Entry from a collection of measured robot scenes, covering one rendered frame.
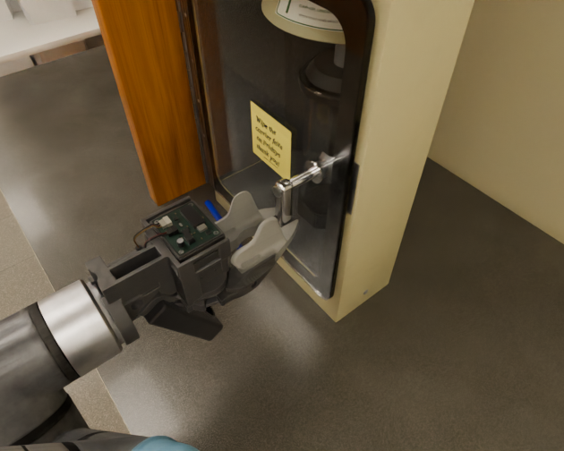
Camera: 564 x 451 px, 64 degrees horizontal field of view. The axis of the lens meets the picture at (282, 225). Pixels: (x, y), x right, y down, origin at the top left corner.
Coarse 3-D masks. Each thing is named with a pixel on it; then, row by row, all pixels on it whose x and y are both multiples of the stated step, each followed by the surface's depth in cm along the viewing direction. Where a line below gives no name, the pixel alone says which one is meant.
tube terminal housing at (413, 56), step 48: (384, 0) 32; (432, 0) 35; (384, 48) 35; (432, 48) 39; (384, 96) 38; (432, 96) 44; (384, 144) 43; (384, 192) 50; (384, 240) 58; (336, 288) 60
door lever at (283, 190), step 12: (312, 168) 48; (288, 180) 46; (300, 180) 47; (312, 180) 49; (276, 192) 46; (288, 192) 46; (276, 204) 48; (288, 204) 47; (276, 216) 49; (288, 216) 49
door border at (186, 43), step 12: (180, 0) 55; (192, 48) 58; (192, 60) 60; (192, 72) 62; (192, 84) 63; (204, 120) 66; (360, 120) 40; (204, 132) 68; (204, 144) 70; (204, 156) 73; (204, 168) 75
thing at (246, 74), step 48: (192, 0) 52; (240, 0) 45; (288, 0) 39; (336, 0) 34; (240, 48) 49; (288, 48) 42; (336, 48) 37; (240, 96) 54; (288, 96) 46; (336, 96) 40; (240, 144) 60; (336, 144) 43; (336, 192) 47; (336, 240) 51
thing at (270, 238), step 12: (264, 228) 44; (276, 228) 45; (288, 228) 49; (252, 240) 44; (264, 240) 45; (276, 240) 47; (288, 240) 48; (240, 252) 44; (252, 252) 45; (264, 252) 46; (276, 252) 47; (240, 264) 45; (252, 264) 46
